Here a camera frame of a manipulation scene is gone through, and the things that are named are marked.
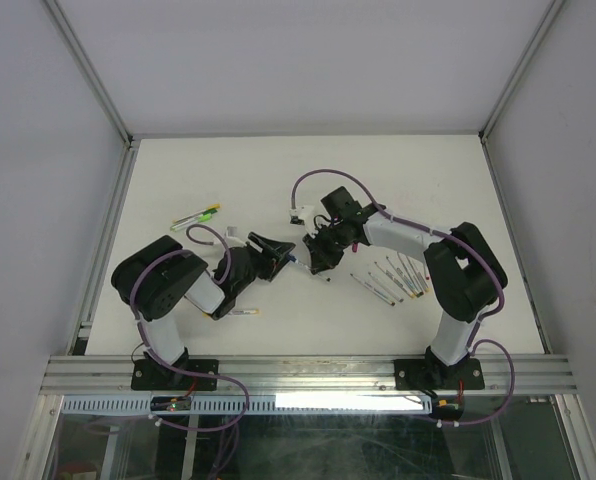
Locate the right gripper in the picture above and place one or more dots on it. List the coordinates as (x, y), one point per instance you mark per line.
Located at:
(320, 259)

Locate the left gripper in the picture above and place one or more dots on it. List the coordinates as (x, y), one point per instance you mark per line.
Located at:
(271, 264)

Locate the purple pen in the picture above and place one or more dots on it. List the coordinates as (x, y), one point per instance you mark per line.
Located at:
(374, 290)

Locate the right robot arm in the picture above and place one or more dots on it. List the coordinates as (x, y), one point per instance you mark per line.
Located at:
(467, 279)

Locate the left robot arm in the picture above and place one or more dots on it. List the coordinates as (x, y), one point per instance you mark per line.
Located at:
(154, 280)

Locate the blue capped pen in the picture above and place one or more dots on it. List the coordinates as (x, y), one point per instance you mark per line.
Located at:
(308, 269)

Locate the yellow capped lower pen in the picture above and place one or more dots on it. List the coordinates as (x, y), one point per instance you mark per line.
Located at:
(233, 312)

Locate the yellow capped pen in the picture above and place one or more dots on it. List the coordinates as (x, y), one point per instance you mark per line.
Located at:
(212, 209)
(233, 312)

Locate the green capped pen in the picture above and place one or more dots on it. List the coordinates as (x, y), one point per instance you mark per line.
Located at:
(180, 226)

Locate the opened yellow pen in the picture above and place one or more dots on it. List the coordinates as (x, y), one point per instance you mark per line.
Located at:
(418, 275)

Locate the opened red pen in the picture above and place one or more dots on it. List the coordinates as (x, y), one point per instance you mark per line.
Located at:
(426, 271)

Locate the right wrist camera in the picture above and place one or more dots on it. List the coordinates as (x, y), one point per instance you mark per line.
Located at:
(301, 215)

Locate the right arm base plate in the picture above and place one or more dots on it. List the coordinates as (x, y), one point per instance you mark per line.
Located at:
(432, 375)

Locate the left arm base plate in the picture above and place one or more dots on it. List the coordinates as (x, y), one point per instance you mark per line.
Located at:
(148, 375)

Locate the slotted cable duct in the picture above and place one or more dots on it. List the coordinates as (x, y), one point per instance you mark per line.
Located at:
(281, 403)

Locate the aluminium front rail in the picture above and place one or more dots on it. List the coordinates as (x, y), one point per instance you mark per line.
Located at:
(524, 374)

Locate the left frame post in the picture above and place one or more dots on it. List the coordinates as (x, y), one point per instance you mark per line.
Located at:
(66, 31)

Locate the frame post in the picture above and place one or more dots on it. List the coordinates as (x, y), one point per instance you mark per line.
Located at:
(544, 26)
(66, 31)

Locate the right frame post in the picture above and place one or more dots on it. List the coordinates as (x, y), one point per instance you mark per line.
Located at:
(544, 26)

